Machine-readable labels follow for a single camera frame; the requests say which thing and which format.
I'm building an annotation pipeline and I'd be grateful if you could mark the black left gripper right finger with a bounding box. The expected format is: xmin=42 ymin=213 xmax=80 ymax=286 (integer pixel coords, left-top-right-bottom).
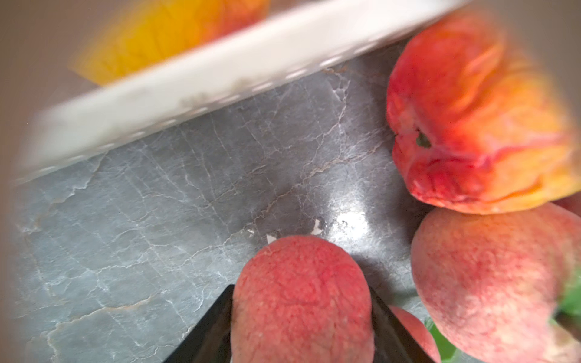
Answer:
xmin=369 ymin=287 xmax=434 ymax=363

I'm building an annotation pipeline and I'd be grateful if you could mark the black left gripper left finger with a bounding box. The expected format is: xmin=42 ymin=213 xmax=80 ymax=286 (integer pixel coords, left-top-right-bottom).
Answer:
xmin=163 ymin=284 xmax=235 ymax=363

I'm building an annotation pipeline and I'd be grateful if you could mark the white perforated plastic basket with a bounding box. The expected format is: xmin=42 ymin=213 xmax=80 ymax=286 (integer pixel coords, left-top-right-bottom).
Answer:
xmin=14 ymin=1 xmax=461 ymax=184

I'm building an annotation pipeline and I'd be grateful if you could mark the pink peach with leaf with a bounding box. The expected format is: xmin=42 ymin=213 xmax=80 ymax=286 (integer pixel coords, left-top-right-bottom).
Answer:
xmin=411 ymin=203 xmax=580 ymax=362

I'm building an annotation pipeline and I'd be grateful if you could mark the pink peach upper row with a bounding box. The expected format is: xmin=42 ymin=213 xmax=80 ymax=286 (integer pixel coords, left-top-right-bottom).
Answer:
xmin=554 ymin=191 xmax=581 ymax=216

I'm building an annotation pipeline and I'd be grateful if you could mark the orange wrinkled peach right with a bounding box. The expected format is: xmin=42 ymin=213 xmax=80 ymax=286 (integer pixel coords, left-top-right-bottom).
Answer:
xmin=386 ymin=8 xmax=580 ymax=214

